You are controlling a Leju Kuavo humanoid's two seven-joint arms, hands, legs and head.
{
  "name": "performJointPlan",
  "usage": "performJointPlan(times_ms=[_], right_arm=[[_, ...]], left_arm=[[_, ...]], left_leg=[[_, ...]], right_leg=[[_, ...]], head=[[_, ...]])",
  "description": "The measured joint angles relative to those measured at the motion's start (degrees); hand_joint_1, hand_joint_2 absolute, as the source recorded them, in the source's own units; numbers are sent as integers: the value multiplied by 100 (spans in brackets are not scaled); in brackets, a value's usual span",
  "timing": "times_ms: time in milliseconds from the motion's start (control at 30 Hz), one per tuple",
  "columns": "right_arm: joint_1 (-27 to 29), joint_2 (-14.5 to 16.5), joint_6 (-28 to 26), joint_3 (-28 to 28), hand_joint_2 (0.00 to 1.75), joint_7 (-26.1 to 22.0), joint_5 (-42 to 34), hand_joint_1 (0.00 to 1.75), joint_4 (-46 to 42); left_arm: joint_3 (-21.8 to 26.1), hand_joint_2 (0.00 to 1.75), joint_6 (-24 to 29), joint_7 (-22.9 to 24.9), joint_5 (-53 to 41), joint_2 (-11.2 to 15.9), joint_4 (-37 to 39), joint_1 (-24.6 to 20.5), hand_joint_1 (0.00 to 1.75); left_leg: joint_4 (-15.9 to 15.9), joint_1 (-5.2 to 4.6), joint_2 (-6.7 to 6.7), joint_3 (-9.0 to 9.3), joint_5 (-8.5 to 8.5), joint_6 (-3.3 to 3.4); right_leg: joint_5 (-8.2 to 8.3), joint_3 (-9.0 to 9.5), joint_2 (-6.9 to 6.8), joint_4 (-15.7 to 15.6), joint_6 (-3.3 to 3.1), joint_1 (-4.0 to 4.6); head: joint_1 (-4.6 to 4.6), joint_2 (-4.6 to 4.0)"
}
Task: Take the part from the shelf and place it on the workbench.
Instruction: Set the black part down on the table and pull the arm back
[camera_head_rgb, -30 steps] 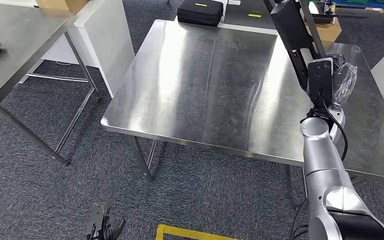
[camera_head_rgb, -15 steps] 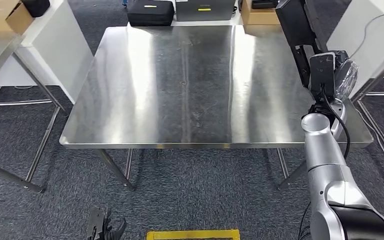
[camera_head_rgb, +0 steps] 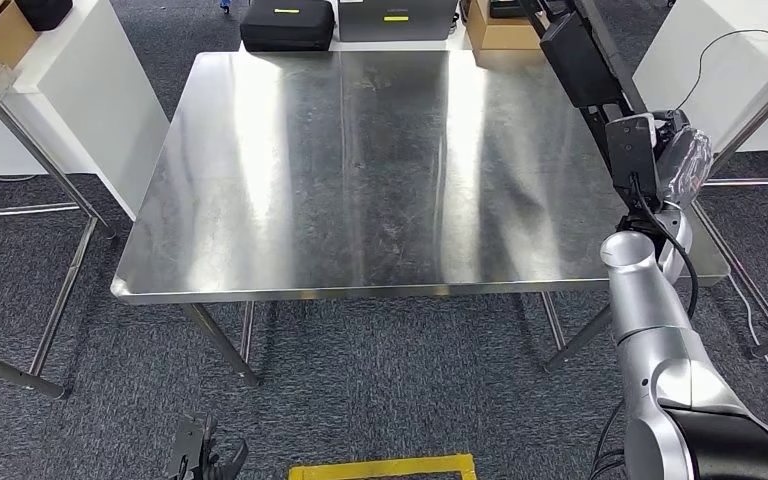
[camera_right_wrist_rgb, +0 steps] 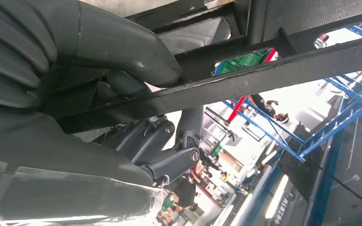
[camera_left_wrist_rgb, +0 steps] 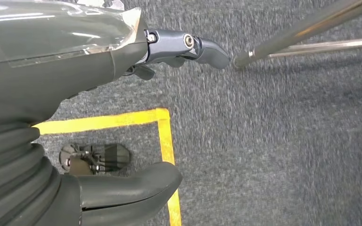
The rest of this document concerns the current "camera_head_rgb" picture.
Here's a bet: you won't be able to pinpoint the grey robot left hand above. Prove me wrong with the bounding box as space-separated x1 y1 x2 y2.
198 415 251 480

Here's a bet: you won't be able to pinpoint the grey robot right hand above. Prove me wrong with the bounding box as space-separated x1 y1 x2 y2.
652 109 716 211

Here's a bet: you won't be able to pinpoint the stainless steel workbench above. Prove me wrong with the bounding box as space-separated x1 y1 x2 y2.
110 49 733 390

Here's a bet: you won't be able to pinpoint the yellow floor tape square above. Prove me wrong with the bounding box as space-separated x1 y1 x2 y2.
287 453 479 480

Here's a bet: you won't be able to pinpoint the cardboard box beside cases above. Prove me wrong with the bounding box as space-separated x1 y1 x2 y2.
466 0 545 52

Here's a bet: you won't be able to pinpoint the grey carrying case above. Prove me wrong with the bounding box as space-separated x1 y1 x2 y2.
337 0 460 43

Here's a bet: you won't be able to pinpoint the white cabinet table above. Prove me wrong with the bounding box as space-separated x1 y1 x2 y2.
0 0 172 222

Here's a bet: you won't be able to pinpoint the black carrying case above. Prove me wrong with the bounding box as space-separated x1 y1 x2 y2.
239 0 337 54

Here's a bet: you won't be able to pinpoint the black bag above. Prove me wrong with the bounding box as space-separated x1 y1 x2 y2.
14 0 75 33

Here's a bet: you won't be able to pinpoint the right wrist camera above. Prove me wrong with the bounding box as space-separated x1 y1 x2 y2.
605 113 665 214

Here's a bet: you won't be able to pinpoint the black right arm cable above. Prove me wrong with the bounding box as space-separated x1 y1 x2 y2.
629 172 701 321

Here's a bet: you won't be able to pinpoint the white table with cable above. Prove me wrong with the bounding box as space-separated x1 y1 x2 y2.
631 0 768 164

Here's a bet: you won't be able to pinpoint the thin black table cable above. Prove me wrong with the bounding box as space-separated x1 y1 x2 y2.
675 28 768 113

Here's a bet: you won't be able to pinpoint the white floor cable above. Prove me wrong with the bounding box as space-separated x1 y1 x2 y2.
727 272 768 394

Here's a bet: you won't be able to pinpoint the black torso cables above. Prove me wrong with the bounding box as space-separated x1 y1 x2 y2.
587 400 626 480

